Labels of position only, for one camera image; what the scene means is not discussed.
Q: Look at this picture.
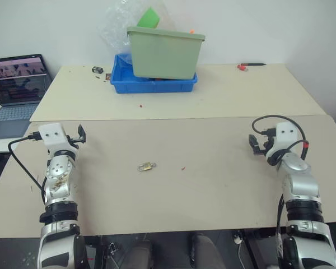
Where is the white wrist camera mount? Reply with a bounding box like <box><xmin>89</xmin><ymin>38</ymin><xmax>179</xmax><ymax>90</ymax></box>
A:
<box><xmin>265</xmin><ymin>122</ymin><xmax>298</xmax><ymax>158</ymax></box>
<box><xmin>38</xmin><ymin>122</ymin><xmax>71</xmax><ymax>154</ymax></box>

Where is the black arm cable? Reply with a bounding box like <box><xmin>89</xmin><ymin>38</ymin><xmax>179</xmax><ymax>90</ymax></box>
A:
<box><xmin>8</xmin><ymin>133</ymin><xmax>50</xmax><ymax>203</ymax></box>
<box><xmin>251</xmin><ymin>114</ymin><xmax>310</xmax><ymax>169</ymax></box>

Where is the green foam block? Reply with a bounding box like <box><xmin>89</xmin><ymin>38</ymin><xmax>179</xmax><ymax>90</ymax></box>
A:
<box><xmin>136</xmin><ymin>7</ymin><xmax>161</xmax><ymax>29</ymax></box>

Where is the white cable with plug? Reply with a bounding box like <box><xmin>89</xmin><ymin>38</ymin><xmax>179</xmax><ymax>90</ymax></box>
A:
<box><xmin>233</xmin><ymin>234</ymin><xmax>246</xmax><ymax>268</ymax></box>

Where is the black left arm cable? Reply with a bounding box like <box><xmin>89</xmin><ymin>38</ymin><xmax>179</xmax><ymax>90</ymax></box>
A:
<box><xmin>8</xmin><ymin>133</ymin><xmax>50</xmax><ymax>203</ymax></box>

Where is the dark rounded shape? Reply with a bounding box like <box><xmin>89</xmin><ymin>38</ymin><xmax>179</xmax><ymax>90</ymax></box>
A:
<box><xmin>125</xmin><ymin>239</ymin><xmax>153</xmax><ymax>269</ymax></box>
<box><xmin>188</xmin><ymin>232</ymin><xmax>226</xmax><ymax>269</ymax></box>

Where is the open laptop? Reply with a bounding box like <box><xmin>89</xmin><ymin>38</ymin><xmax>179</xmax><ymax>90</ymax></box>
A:
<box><xmin>0</xmin><ymin>53</ymin><xmax>53</xmax><ymax>127</ymax></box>

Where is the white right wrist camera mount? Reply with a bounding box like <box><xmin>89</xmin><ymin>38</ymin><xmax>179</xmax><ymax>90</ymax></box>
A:
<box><xmin>265</xmin><ymin>122</ymin><xmax>298</xmax><ymax>158</ymax></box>

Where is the green plastic bin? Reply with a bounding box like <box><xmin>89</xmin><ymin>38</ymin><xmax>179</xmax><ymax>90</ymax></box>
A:
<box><xmin>127</xmin><ymin>26</ymin><xmax>207</xmax><ymax>81</ymax></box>

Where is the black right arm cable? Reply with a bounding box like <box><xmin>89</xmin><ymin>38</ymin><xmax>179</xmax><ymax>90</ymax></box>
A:
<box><xmin>251</xmin><ymin>114</ymin><xmax>310</xmax><ymax>169</ymax></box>

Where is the blue plastic tray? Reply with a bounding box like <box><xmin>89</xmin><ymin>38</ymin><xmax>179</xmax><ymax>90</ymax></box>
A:
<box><xmin>109</xmin><ymin>53</ymin><xmax>199</xmax><ymax>95</ymax></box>

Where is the clear plastic bag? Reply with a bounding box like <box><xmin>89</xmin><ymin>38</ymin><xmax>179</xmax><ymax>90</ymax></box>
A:
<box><xmin>96</xmin><ymin>0</ymin><xmax>183</xmax><ymax>54</ymax></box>

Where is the brass padlock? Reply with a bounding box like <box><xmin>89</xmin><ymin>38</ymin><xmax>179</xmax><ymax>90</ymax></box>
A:
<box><xmin>137</xmin><ymin>161</ymin><xmax>153</xmax><ymax>173</ymax></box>

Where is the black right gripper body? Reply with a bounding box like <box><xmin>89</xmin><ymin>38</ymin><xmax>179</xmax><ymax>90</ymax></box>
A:
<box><xmin>259</xmin><ymin>127</ymin><xmax>277</xmax><ymax>155</ymax></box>

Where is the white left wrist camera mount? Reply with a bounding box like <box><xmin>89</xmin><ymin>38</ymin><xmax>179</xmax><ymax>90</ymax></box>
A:
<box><xmin>38</xmin><ymin>122</ymin><xmax>71</xmax><ymax>154</ymax></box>

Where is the pale beige table board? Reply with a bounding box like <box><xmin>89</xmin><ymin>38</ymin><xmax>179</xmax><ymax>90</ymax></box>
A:
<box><xmin>29</xmin><ymin>63</ymin><xmax>328</xmax><ymax>123</ymax></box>

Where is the grey beige table board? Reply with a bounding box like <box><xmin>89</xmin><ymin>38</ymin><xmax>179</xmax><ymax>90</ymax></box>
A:
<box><xmin>0</xmin><ymin>114</ymin><xmax>336</xmax><ymax>239</ymax></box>

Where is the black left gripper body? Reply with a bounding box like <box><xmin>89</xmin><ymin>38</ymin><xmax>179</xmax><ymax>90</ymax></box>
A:
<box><xmin>65</xmin><ymin>134</ymin><xmax>81</xmax><ymax>149</ymax></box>

